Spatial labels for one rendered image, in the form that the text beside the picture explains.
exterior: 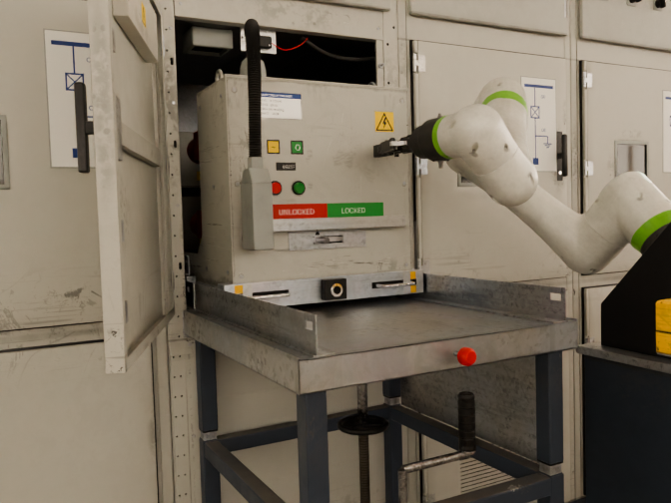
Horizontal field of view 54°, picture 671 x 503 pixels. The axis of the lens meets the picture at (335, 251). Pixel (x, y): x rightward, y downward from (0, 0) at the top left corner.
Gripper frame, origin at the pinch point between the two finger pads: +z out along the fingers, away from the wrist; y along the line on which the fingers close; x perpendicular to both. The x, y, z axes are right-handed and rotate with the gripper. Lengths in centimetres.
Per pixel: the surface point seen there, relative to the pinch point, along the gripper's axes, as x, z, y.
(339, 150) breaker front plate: 0.2, 3.8, -10.1
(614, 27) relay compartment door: 47, 22, 110
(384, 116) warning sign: 9.0, 3.8, 3.1
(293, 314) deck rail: -32, -36, -42
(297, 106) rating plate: 10.2, 3.7, -21.3
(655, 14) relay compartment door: 54, 22, 132
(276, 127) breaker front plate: 5.1, 3.8, -26.7
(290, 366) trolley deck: -40, -41, -45
